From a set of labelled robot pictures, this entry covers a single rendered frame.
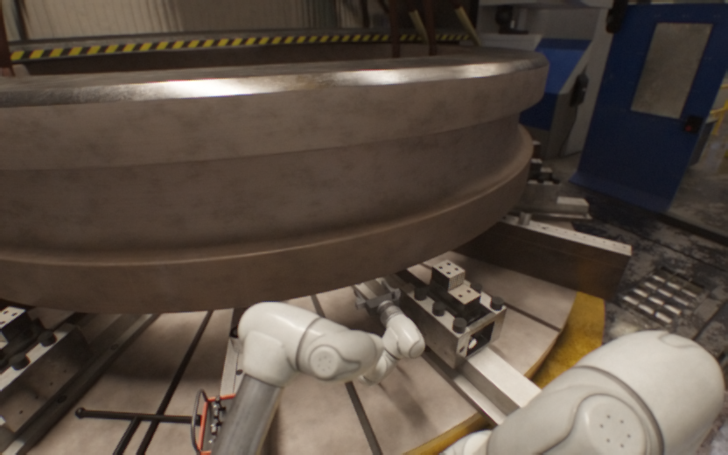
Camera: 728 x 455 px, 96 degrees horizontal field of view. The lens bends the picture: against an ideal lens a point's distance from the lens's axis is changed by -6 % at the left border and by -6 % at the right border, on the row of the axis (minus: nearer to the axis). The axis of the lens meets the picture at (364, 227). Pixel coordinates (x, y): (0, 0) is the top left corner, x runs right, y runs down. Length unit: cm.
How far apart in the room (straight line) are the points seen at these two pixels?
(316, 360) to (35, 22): 403
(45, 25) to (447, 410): 432
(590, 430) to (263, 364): 64
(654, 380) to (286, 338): 64
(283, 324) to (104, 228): 112
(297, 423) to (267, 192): 107
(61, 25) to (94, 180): 280
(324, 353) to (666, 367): 55
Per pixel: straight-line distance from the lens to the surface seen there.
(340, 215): 159
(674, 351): 59
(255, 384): 88
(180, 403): 211
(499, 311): 191
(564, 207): 384
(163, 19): 435
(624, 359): 54
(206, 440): 135
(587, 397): 44
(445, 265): 187
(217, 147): 132
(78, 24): 436
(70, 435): 227
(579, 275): 280
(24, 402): 219
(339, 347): 76
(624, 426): 44
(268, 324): 86
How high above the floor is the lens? 189
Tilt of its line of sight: 29 degrees down
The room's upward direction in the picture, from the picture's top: 1 degrees counter-clockwise
